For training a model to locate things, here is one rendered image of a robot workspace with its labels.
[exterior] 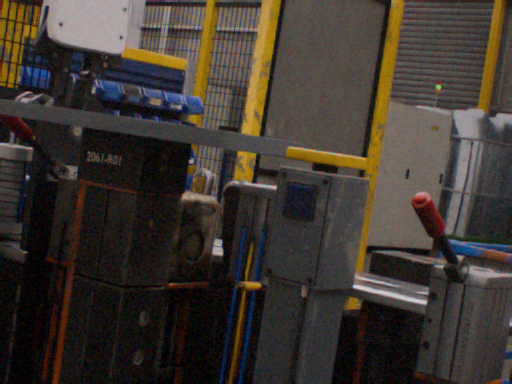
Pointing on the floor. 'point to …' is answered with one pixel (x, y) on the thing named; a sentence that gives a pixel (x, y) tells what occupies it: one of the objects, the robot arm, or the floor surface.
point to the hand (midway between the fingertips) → (72, 92)
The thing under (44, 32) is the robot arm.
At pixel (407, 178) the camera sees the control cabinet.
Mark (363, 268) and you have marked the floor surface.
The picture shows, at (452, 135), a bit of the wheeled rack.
